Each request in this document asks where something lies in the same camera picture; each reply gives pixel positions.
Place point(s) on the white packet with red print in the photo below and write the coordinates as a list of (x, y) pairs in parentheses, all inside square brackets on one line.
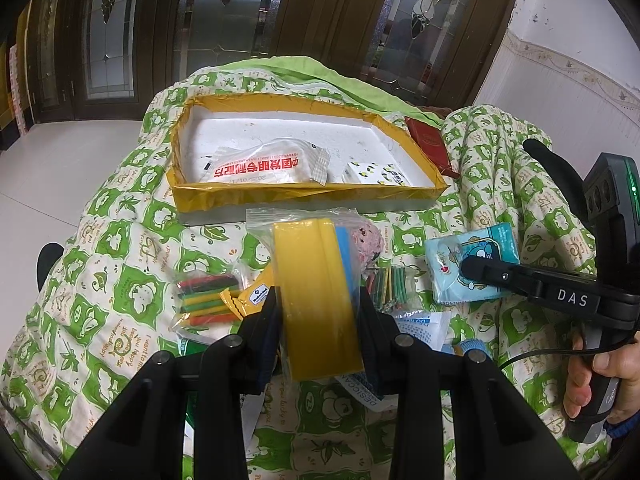
[(260, 165)]

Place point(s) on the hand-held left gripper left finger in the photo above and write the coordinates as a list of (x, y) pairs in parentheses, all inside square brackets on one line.
[(272, 332)]

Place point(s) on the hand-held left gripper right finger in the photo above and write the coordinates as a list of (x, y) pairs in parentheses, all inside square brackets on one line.
[(367, 332)]

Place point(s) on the black round object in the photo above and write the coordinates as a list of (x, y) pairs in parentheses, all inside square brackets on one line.
[(50, 265)]

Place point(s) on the blue cartoon tissue pack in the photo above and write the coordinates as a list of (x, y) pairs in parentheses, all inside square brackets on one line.
[(450, 270)]

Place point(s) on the bag of coloured sticks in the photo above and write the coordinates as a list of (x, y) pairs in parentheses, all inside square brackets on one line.
[(205, 302), (392, 285)]

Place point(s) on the green and white printed quilt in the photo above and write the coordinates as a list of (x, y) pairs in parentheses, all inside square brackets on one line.
[(125, 285)]

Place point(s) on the black curved bar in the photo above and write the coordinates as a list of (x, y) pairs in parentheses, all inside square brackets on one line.
[(545, 155)]

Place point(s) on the wooden glass door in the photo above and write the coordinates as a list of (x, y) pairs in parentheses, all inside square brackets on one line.
[(110, 35), (435, 25), (225, 10)]

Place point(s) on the yellow-taped white foam box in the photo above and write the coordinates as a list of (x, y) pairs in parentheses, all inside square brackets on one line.
[(280, 125)]

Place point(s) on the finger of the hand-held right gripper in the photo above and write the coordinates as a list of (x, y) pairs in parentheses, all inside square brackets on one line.
[(500, 275)]

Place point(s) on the yellow snack packet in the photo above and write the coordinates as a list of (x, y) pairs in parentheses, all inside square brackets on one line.
[(250, 300)]

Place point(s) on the bagged yellow and blue sponges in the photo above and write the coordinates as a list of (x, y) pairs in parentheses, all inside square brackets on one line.
[(310, 285)]

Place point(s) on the white desiccant packet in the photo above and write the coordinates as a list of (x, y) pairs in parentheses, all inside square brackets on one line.
[(420, 327)]

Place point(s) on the brown cloth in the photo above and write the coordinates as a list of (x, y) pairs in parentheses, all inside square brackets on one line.
[(435, 110)]

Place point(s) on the person's right hand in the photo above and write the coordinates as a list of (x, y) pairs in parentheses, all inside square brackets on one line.
[(575, 395)]

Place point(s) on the light blue knit item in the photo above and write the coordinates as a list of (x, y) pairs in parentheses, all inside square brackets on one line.
[(472, 346)]

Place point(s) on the green and white tube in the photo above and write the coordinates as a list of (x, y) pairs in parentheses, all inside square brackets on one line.
[(192, 347)]

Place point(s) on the pink plush toy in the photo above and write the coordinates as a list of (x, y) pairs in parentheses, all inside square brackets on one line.
[(367, 242)]

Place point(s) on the small white lemon-print packet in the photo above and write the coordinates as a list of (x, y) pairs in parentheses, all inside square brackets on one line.
[(375, 172)]

